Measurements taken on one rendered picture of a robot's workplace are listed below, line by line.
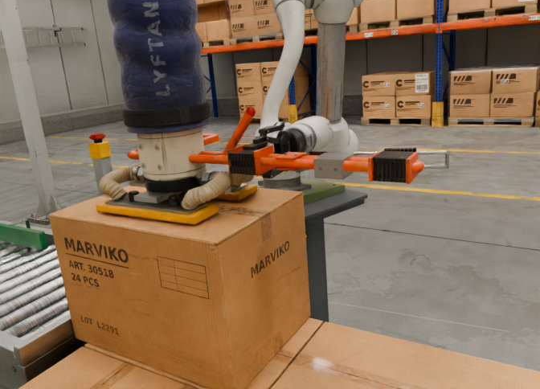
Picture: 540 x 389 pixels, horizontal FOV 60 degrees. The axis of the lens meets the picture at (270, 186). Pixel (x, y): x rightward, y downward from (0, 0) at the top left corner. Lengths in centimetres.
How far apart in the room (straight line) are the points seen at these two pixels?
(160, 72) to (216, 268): 48
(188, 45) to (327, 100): 77
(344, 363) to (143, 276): 56
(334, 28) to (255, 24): 777
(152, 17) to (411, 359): 105
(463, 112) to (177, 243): 728
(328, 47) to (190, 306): 105
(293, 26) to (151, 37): 57
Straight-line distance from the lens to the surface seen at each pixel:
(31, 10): 1211
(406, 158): 96
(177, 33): 120
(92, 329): 151
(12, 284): 214
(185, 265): 111
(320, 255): 202
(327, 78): 179
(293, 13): 162
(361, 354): 133
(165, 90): 117
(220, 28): 1003
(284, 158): 107
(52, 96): 1209
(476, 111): 810
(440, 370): 131
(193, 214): 114
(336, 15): 173
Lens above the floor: 132
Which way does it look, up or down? 15 degrees down
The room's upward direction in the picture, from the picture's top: 5 degrees counter-clockwise
